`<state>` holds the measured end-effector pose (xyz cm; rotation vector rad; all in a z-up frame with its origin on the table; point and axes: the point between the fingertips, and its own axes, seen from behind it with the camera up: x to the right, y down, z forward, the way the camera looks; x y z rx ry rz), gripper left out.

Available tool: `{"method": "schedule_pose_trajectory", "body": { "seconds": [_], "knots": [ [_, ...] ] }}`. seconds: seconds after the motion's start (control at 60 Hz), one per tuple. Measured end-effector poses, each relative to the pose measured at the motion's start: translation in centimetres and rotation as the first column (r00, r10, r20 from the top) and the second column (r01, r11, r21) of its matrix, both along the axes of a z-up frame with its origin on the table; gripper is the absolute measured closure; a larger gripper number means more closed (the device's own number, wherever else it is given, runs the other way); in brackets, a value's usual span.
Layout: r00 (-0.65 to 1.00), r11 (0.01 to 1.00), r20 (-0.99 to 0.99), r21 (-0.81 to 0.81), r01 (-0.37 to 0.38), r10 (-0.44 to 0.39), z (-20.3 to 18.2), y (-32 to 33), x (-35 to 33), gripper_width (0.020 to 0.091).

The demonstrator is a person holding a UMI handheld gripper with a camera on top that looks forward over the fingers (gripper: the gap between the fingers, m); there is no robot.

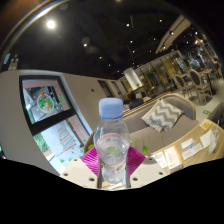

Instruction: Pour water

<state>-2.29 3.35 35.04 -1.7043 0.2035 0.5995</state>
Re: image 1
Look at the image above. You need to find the group of dining chairs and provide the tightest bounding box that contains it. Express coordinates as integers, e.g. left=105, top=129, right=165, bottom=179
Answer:
left=171, top=56, right=224, bottom=104

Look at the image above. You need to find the clear plastic cup with straw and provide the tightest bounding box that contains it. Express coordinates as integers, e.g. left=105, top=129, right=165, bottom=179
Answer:
left=208, top=124, right=222, bottom=154

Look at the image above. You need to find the clear blue-capped water bottle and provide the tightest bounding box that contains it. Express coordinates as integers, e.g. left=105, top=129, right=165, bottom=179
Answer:
left=93, top=97, right=131, bottom=184

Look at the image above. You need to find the white upright booklet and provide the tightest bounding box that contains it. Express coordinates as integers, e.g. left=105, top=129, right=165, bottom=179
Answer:
left=163, top=145, right=184, bottom=174

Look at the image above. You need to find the yellow card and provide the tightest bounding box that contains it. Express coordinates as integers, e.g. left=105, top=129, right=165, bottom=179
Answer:
left=198, top=118, right=213, bottom=131

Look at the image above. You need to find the dark-framed window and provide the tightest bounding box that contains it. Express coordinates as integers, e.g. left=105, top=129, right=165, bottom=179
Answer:
left=18, top=74, right=93, bottom=168

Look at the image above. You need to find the grey zigzag cushion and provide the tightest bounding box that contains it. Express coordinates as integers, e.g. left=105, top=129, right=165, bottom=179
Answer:
left=140, top=98, right=184, bottom=134

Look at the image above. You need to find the person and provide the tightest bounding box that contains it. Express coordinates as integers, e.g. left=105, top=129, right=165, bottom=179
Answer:
left=126, top=91, right=145, bottom=110

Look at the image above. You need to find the printed brochure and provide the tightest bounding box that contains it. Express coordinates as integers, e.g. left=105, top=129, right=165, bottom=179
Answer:
left=151, top=151, right=169, bottom=169

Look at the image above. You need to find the group of ceiling lights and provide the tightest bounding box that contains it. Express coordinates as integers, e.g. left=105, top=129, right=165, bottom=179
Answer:
left=44, top=18, right=201, bottom=51

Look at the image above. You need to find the blue and white card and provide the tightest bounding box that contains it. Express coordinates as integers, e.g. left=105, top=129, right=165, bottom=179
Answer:
left=180, top=138, right=197, bottom=151

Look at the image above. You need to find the grey curved sofa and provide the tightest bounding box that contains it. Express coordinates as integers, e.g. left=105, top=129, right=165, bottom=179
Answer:
left=83, top=93, right=201, bottom=158

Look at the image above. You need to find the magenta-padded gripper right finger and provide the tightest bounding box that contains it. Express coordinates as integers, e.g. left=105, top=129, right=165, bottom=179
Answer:
left=125, top=146, right=169, bottom=190

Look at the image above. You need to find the white printed leaflet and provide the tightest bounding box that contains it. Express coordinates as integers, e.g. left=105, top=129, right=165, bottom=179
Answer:
left=181, top=143, right=204, bottom=161

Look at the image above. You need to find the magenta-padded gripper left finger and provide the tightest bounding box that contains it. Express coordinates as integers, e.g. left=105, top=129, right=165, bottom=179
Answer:
left=59, top=147, right=103, bottom=190

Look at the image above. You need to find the plain white paper sheet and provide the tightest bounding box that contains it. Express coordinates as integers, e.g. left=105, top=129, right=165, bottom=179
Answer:
left=199, top=129, right=214, bottom=149

